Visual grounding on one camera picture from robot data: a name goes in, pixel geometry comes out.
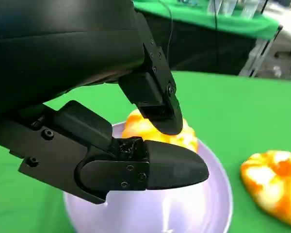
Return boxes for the lilac plate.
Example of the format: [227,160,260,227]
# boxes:
[63,121,233,233]

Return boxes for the black curtain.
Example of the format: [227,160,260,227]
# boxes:
[142,11,260,76]

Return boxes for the thin hanging cable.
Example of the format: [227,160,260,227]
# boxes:
[159,0,174,60]

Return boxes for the clear plastic containers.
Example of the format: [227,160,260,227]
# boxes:
[207,0,259,19]

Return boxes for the black background cable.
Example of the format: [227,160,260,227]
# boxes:
[213,0,219,31]

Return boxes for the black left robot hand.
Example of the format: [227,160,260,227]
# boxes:
[0,0,210,205]

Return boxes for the aluminium frame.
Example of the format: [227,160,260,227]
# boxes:
[239,24,283,78]

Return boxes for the orange and white bread roll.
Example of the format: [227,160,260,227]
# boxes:
[240,150,291,230]
[122,108,199,153]

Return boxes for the green cloth on background table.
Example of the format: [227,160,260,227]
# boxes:
[133,0,281,41]

